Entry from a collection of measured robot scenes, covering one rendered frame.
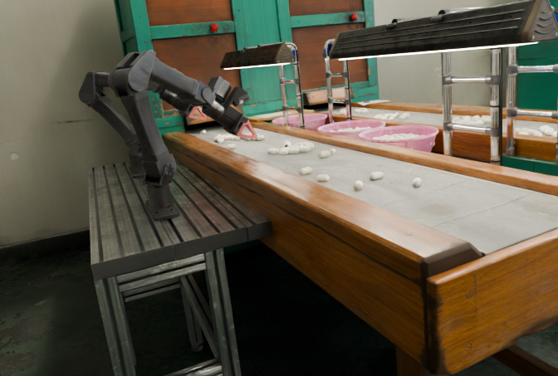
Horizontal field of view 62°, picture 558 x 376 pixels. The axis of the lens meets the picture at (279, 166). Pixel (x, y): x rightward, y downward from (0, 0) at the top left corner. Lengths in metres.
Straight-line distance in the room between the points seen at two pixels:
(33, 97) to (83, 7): 0.62
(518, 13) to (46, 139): 2.75
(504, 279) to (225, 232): 0.63
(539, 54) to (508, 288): 3.52
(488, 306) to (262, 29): 1.99
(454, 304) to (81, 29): 2.78
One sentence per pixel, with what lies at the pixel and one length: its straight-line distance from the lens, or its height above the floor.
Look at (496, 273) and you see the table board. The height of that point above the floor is 0.72.
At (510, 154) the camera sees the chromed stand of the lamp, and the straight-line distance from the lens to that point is 1.49.
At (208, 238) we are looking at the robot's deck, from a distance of 1.12.
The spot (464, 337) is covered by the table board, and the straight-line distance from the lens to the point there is 0.77.
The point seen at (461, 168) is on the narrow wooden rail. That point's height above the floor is 0.76.
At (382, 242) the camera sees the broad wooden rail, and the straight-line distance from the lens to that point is 0.76.
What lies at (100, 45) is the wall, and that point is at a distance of 3.15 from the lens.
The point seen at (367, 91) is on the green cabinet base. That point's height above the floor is 0.81.
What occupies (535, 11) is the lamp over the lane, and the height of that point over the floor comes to 1.09.
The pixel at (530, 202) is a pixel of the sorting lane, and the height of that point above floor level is 0.74.
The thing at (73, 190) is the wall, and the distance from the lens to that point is 3.22.
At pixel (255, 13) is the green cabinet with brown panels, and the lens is 2.50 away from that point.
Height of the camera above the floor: 1.06
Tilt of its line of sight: 13 degrees down
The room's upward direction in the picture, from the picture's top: 6 degrees counter-clockwise
